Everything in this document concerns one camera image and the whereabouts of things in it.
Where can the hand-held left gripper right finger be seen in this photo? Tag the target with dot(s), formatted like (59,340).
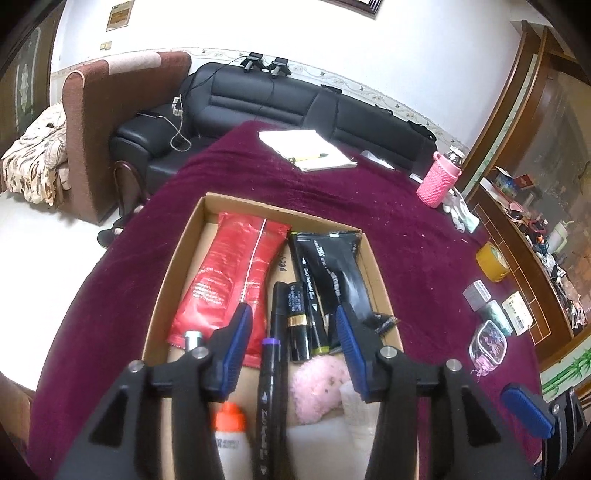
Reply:
(348,350)

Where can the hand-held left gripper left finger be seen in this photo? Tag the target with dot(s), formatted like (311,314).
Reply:
(238,350)

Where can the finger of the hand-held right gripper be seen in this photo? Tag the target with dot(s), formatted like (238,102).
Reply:
(526,408)

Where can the black marker purple band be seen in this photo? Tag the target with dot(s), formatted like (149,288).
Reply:
(271,383)

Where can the pink fluffy toy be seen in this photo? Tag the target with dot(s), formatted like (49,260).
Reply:
(318,387)

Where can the black foil packet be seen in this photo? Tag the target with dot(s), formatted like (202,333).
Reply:
(337,272)

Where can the white bottle orange cap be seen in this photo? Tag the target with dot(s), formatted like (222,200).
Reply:
(231,445)

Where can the cardboard box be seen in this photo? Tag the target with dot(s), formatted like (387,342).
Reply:
(184,258)

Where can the silver capped tube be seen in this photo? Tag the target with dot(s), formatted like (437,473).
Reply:
(194,340)

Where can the black lipstick gold band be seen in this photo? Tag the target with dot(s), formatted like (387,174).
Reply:
(298,337)

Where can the bamboo print panel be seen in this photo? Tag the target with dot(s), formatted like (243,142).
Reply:
(568,376)

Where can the clear plastic cup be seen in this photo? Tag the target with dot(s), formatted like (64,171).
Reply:
(358,410)

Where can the black marker yellow-green tip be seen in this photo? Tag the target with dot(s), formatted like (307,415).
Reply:
(309,295)

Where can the clear plastic case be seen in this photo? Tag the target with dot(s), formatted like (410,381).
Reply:
(488,344)

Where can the red foil packet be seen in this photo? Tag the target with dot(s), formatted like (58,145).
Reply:
(231,272)

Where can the teal small packet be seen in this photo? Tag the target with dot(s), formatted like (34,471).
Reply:
(496,316)

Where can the white cloth bundle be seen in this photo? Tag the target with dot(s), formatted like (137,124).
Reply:
(318,450)

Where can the maroon tablecloth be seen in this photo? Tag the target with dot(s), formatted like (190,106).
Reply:
(415,258)

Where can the grey small box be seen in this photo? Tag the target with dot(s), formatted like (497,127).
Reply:
(476,295)

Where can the yellow tape roll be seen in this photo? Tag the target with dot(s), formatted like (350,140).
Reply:
(491,262)

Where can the black slipper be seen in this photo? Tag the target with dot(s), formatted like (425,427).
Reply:
(110,235)

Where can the white kettle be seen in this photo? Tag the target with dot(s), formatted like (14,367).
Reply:
(558,237)

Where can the white crumpled cloth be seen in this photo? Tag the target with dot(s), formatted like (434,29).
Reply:
(461,210)

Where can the pink knit-sleeved bottle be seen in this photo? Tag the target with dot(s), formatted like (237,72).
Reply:
(436,182)

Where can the yellow pen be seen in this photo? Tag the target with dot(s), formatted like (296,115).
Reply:
(308,157)

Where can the white notebook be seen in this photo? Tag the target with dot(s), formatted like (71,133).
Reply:
(304,145)

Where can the black leather sofa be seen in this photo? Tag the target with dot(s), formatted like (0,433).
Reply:
(277,104)

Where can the brown armchair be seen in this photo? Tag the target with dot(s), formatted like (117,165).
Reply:
(101,129)

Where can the wooden glass cabinet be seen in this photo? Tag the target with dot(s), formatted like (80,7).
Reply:
(545,138)

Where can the floral blanket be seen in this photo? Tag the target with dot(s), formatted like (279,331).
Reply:
(37,157)

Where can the framed wall picture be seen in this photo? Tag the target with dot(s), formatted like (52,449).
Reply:
(369,4)

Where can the gold wall plaque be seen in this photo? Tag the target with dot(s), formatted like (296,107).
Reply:
(119,16)

